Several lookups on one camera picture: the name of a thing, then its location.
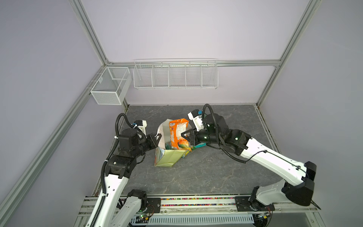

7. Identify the long white wire shelf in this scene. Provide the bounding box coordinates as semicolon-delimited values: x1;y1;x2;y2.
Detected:
133;58;219;89

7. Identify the orange Fox's candy packet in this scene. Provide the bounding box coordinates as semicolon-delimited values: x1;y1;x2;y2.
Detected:
169;118;192;151

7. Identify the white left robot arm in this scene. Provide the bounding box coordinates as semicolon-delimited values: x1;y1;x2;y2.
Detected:
86;113;162;227

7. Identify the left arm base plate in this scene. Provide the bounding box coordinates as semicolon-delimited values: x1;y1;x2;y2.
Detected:
137;197;161;214

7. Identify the white and green paper bag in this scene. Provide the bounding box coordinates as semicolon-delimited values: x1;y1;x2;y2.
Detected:
154;119;192;167

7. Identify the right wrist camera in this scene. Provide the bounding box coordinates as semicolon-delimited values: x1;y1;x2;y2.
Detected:
188;109;204;131

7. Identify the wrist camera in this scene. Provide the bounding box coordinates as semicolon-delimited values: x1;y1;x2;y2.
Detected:
188;109;204;131
132;120;147;135

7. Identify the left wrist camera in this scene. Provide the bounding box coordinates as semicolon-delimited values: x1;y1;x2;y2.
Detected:
132;120;147;135

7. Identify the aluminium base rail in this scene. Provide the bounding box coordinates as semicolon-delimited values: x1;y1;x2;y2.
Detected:
78;193;318;217

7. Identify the small white mesh basket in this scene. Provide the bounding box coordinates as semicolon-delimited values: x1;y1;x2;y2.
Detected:
91;67;132;105

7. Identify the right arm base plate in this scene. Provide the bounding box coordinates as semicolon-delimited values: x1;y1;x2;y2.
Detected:
234;196;275;212

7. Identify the teal Fox's candy packet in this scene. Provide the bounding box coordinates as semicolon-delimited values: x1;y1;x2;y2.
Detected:
194;143;206;149

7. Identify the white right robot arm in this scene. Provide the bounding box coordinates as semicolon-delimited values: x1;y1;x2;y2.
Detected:
181;104;317;211

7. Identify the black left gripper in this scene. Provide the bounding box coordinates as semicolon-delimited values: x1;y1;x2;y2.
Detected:
132;133;161;158

